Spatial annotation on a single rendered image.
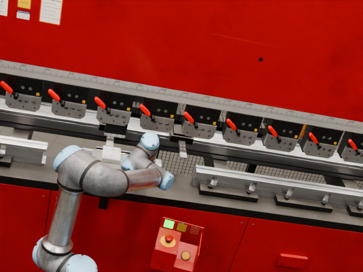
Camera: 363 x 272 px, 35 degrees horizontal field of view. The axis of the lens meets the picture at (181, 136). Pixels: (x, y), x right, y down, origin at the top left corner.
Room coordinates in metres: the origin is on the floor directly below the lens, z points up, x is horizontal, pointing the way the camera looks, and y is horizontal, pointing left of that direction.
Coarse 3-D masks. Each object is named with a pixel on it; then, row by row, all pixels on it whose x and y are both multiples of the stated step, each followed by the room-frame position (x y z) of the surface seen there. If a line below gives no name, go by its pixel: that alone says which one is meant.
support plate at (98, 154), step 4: (92, 152) 2.20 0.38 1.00; (96, 152) 2.21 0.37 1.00; (100, 152) 2.22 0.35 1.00; (96, 156) 2.18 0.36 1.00; (100, 156) 2.19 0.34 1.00; (120, 156) 2.23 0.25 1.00; (124, 156) 2.24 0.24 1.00; (100, 160) 2.15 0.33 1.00; (120, 160) 2.20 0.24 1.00; (108, 164) 2.14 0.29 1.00; (112, 164) 2.15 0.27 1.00; (116, 164) 2.16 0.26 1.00; (120, 164) 2.17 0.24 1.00; (116, 168) 2.13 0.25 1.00; (120, 168) 2.13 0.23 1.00
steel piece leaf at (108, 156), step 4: (104, 152) 2.22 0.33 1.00; (108, 152) 2.23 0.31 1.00; (112, 152) 2.24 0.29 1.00; (116, 152) 2.25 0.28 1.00; (104, 156) 2.19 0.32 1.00; (108, 156) 2.20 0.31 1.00; (112, 156) 2.21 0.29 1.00; (116, 156) 2.22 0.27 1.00; (104, 160) 2.15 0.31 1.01; (108, 160) 2.15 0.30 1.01; (112, 160) 2.16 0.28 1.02; (116, 160) 2.16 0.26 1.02
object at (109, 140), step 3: (99, 123) 2.44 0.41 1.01; (102, 123) 2.43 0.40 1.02; (105, 123) 2.43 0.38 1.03; (99, 126) 2.42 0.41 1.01; (102, 126) 2.42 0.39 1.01; (99, 129) 2.42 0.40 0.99; (102, 129) 2.42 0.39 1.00; (108, 138) 2.34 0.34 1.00; (111, 138) 2.35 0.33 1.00; (108, 141) 2.31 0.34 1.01; (111, 141) 2.32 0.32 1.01; (108, 144) 2.29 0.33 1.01; (111, 144) 2.30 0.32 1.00
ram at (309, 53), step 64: (64, 0) 2.15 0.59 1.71; (128, 0) 2.21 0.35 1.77; (192, 0) 2.26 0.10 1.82; (256, 0) 2.31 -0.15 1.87; (320, 0) 2.36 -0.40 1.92; (64, 64) 2.16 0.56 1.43; (128, 64) 2.22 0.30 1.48; (192, 64) 2.27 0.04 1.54; (256, 64) 2.33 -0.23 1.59; (320, 64) 2.38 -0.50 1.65
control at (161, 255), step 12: (168, 228) 2.07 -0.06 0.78; (156, 240) 1.98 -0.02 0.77; (156, 252) 1.92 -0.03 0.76; (168, 252) 1.92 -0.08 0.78; (180, 252) 2.00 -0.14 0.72; (192, 252) 2.01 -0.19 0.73; (156, 264) 1.92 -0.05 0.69; (168, 264) 1.92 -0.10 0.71; (180, 264) 1.94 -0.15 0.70; (192, 264) 1.96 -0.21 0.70
